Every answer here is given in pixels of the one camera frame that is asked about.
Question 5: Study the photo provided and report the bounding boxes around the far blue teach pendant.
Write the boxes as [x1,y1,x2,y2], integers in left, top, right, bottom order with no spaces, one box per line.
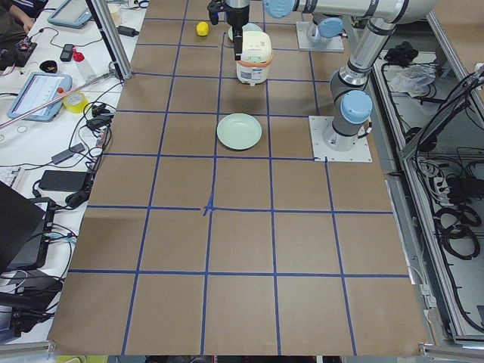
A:
[48,0,92,29]

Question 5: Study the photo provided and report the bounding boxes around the crumpled white cloth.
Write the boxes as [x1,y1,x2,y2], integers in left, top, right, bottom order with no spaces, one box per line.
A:
[389,65,436,97]

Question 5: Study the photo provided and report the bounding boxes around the pale green plate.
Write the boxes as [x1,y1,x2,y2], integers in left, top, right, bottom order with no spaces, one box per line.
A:
[228,23,263,42]
[216,113,262,150]

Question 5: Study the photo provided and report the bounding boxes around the white orange rice cooker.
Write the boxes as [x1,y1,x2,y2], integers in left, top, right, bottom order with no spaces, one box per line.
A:
[236,31,273,86]

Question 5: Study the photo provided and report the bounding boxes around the yellow lemon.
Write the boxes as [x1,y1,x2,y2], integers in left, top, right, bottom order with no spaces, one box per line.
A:
[196,21,209,37]

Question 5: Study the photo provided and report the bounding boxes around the blue teach pendant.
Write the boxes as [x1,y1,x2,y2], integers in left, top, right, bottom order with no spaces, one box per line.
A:
[7,72,73,122]
[48,0,92,29]

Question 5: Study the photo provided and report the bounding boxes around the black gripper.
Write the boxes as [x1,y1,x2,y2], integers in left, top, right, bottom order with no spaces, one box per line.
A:
[207,0,250,61]

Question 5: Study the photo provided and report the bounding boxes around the black remote control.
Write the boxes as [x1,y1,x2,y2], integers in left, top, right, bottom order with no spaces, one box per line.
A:
[60,44,74,62]

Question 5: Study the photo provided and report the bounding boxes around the aluminium frame post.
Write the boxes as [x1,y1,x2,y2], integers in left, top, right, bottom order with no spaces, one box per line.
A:
[85,0,132,80]

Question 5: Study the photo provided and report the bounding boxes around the red capped spray bottle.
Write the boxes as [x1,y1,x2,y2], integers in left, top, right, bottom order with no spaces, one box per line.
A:
[73,48,96,82]

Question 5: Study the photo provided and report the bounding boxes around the black power adapter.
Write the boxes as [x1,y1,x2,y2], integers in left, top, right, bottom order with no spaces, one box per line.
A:
[116,25,139,37]

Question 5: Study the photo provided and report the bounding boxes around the black bowl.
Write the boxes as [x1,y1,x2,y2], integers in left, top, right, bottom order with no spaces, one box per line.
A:
[39,60,58,73]

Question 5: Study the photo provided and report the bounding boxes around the coiled black cables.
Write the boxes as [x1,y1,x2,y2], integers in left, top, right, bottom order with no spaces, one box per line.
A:
[433,207,482,262]

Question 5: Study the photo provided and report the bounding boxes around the near blue teach pendant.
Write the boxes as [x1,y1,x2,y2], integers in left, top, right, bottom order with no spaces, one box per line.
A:
[7,72,73,122]

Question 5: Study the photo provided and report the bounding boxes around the black laptop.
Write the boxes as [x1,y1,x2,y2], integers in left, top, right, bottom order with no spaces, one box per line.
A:
[1,183,54,272]

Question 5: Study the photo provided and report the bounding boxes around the yellow tape roll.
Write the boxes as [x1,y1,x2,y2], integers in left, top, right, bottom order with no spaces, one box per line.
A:
[62,92,88,114]

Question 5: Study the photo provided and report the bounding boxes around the black cloth bundle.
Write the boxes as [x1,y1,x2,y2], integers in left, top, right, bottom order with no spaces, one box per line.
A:
[383,42,419,67]

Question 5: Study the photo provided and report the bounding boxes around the pale green far plate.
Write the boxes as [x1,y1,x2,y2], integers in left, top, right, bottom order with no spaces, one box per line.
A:
[228,23,263,42]

